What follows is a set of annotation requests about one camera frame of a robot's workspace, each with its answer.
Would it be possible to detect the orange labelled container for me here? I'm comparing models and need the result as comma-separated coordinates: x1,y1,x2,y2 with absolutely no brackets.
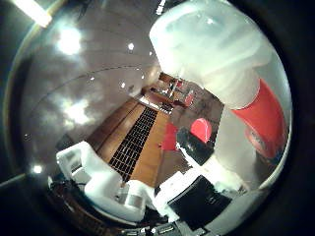
244,126,284,163

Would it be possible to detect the wooden counter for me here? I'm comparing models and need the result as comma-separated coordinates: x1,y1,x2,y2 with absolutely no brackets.
144,73,195,112

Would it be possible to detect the wooden cabinet with black grid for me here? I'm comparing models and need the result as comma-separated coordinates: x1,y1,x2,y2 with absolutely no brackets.
87,97,171,188

